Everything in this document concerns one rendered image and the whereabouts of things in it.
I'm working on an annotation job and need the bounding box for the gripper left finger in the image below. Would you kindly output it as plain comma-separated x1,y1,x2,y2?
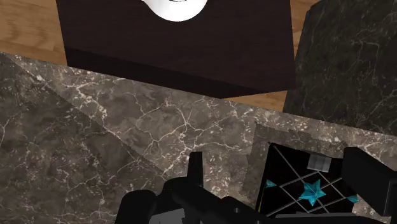
115,151,225,224

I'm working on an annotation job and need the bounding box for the dark marble counter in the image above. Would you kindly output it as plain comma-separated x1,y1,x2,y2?
282,0,397,136

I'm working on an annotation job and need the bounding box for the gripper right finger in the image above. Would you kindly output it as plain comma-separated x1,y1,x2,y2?
342,146,397,218

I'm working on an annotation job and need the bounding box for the black box with blue stars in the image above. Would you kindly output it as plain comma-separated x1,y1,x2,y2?
255,142,361,218

